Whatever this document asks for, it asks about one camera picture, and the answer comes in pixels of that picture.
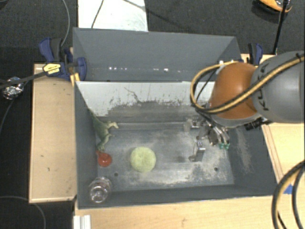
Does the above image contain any yellow-green round sponge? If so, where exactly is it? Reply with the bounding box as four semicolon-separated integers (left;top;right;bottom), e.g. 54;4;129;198
130;146;157;173

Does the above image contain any green toy dinosaur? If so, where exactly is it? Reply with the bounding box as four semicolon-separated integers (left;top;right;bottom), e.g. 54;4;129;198
89;109;119;151

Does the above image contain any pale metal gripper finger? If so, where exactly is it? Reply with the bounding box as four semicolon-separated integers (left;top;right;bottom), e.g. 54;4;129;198
183;118;200;132
188;141;206;162

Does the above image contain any red toy fruit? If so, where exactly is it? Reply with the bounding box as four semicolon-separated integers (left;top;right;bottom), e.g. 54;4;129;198
95;150;113;167

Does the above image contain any grey metal bin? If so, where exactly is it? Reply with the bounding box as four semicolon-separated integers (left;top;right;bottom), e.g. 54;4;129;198
72;27;278;209

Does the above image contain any black cylinder on white bracket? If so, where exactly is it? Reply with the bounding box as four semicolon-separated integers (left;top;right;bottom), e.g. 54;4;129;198
244;119;273;131

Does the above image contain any pale wood flat board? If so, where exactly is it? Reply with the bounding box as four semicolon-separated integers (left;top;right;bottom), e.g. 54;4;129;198
29;63;77;204

